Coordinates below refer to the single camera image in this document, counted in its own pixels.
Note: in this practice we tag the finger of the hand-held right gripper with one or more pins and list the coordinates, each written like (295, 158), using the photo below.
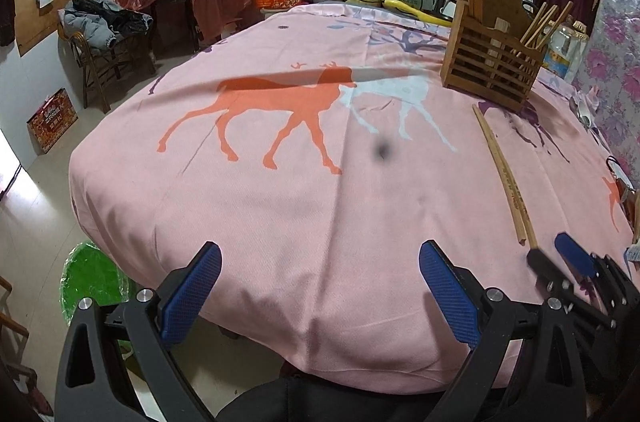
(542, 264)
(575, 254)

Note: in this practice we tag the brown leather item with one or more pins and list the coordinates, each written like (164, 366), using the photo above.
(630, 197)

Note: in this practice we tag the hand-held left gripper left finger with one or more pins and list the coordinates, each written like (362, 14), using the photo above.
(192, 292)

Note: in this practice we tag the green plastic stool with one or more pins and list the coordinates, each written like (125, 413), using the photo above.
(92, 277)

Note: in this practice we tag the pile of dark jackets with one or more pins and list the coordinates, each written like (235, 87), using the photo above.
(105, 22)

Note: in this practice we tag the bundle of wooden chopsticks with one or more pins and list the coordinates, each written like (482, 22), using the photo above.
(529, 224)

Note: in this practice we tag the wooden chair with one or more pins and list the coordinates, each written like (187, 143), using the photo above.
(97, 67)

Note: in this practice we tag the clear cooking oil bottle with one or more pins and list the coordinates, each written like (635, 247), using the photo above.
(567, 47)

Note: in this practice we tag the blue and white packet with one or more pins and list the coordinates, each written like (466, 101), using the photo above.
(634, 254)

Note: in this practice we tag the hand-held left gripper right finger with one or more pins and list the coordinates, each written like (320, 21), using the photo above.
(450, 297)

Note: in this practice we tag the red cardboard box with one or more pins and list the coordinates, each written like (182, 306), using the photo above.
(52, 121)

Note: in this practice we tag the wooden slatted chopstick holder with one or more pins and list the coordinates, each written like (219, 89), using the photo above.
(502, 0)

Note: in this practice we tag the yellow plastic scoop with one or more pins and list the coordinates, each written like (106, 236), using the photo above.
(415, 10)

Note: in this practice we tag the pink deer printed tablecloth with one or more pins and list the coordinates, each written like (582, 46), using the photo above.
(300, 202)

